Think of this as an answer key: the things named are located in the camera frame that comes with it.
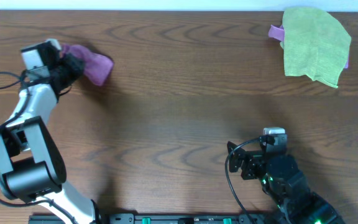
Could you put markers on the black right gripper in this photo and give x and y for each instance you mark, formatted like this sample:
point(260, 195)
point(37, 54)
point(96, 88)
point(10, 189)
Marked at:
point(250, 157)

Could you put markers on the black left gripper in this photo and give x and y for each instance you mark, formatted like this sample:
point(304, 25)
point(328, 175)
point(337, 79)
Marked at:
point(72, 61)

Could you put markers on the purple microfiber cloth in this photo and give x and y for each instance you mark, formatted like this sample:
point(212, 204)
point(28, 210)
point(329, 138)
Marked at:
point(97, 66)

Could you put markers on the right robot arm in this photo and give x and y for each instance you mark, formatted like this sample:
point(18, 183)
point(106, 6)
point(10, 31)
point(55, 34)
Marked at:
point(281, 179)

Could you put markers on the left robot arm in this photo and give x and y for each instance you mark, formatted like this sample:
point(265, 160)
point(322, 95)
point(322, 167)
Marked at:
point(32, 170)

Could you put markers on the green microfiber cloth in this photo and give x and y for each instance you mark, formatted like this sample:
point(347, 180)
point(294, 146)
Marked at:
point(328, 72)

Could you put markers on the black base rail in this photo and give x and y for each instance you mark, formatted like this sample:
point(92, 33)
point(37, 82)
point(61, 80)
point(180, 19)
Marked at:
point(130, 218)

